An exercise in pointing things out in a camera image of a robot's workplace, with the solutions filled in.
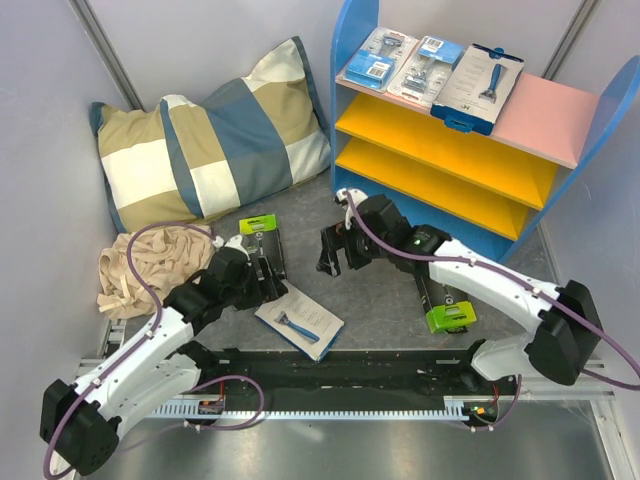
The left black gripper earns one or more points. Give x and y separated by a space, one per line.
268 288

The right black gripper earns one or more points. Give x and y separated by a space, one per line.
334 238

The Harry's razor pack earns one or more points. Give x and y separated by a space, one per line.
302 322
478 88

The blue Gillette razor blister pack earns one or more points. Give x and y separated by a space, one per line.
379 58

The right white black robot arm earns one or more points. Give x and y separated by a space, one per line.
559 322

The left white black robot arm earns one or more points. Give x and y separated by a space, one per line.
84 422

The colourful wooden shelf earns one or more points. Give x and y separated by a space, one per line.
488 191

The black green razor box left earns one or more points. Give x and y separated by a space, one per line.
262 240

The black green razor box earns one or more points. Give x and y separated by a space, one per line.
262 240
447 309

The beige crumpled cloth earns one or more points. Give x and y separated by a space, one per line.
162 257

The black green razor box right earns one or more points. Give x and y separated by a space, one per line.
447 309

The checked blue beige pillow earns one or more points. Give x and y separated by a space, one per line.
253 137

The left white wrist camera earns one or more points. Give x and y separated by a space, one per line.
234 242

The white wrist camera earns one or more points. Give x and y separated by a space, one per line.
234 242
349 199

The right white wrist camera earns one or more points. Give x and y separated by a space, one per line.
349 199

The aluminium frame rail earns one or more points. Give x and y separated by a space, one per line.
530 387

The grey slotted cable duct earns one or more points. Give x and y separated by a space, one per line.
192 409

